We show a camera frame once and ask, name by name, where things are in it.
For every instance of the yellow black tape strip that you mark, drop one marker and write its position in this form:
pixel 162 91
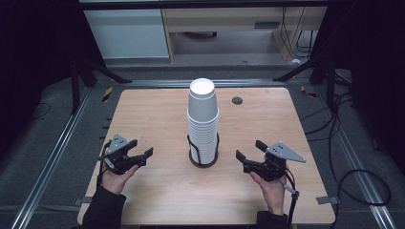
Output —
pixel 308 93
pixel 107 94

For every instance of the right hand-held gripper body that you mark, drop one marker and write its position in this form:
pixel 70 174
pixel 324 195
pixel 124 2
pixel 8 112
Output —
pixel 277 156

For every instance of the black table grommet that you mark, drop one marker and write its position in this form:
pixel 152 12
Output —
pixel 237 100

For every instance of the person's left hand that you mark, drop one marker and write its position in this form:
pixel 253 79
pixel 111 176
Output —
pixel 115 180

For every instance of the white cabinet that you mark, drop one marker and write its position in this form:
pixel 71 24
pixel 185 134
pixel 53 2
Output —
pixel 127 33

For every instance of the dark curtain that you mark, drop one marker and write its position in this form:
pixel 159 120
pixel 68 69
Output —
pixel 35 63
pixel 375 79

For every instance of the grey metal bracket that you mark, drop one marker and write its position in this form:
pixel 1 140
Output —
pixel 327 200

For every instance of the black metal stand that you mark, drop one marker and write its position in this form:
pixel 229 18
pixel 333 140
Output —
pixel 321 71
pixel 76 82

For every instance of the stack of white paper cups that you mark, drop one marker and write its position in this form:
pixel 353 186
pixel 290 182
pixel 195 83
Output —
pixel 202 120

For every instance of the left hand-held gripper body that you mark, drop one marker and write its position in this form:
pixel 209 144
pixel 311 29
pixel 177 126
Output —
pixel 118 144

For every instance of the aluminium floor rail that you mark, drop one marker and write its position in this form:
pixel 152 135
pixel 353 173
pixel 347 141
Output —
pixel 165 83
pixel 356 165
pixel 47 165

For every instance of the person's right hand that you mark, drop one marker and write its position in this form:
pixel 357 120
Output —
pixel 272 192

